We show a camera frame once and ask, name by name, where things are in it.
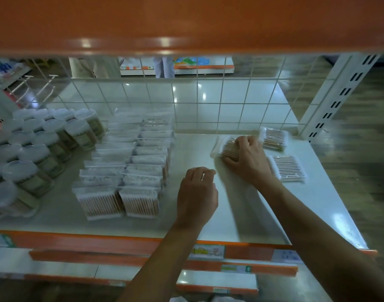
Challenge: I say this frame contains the person's right hand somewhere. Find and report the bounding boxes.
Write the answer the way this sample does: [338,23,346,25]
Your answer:
[223,135,283,191]

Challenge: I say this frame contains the person's left hand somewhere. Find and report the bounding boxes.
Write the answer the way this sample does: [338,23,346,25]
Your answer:
[176,166,219,232]

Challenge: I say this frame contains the green-label swab packet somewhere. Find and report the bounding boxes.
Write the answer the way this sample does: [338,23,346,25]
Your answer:
[72,185,124,221]
[122,166,165,188]
[210,135,243,162]

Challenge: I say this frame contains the white shelf orange rail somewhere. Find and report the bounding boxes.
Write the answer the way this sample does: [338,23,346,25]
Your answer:
[0,133,378,261]

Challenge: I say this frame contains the white shelf board orange rim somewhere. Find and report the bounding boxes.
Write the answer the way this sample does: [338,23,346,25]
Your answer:
[0,247,100,280]
[0,0,384,59]
[28,248,299,277]
[94,264,259,295]

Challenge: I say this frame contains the person's right forearm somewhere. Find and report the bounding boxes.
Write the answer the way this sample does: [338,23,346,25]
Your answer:
[258,180,384,302]

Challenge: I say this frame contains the person's left forearm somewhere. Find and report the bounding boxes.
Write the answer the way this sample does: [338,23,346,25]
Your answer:
[116,226,205,302]

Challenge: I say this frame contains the person's white garment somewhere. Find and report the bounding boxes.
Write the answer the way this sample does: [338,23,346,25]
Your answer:
[170,295,246,302]

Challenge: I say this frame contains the distant white orange shelf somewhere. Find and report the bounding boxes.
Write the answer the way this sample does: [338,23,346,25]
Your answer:
[119,55,235,76]

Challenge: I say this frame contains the narrow green price label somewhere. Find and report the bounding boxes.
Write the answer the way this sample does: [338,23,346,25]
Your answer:
[221,264,252,274]

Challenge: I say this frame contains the plain white price label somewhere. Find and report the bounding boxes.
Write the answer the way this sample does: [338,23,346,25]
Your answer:
[271,250,303,265]

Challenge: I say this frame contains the price label green arrow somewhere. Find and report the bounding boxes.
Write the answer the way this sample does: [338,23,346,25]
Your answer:
[0,234,16,249]

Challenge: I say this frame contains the white slotted end post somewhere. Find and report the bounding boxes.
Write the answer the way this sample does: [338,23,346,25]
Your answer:
[299,53,381,142]

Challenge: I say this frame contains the white slotted shelf post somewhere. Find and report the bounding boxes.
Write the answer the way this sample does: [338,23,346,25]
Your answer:
[0,81,22,129]

